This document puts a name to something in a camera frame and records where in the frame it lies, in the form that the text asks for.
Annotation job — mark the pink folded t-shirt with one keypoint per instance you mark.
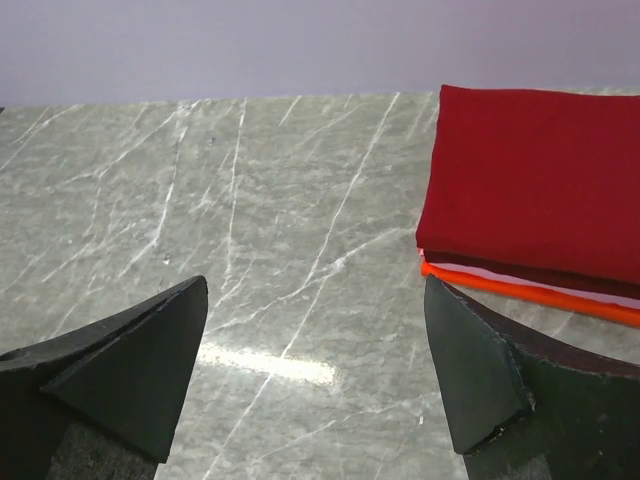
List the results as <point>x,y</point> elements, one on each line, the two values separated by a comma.
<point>550,285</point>

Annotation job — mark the maroon folded t-shirt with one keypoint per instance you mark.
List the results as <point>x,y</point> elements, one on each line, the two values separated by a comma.
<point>541,275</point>

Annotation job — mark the dark red folded t-shirt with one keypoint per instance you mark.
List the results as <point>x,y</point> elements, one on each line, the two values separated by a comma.
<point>536,178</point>

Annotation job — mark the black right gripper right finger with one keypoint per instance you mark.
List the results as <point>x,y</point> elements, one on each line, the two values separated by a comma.
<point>522,405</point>

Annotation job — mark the orange folded t-shirt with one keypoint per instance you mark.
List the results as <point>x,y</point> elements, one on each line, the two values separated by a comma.
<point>609,307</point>

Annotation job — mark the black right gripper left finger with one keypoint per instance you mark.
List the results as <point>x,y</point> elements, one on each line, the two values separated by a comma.
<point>103,401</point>

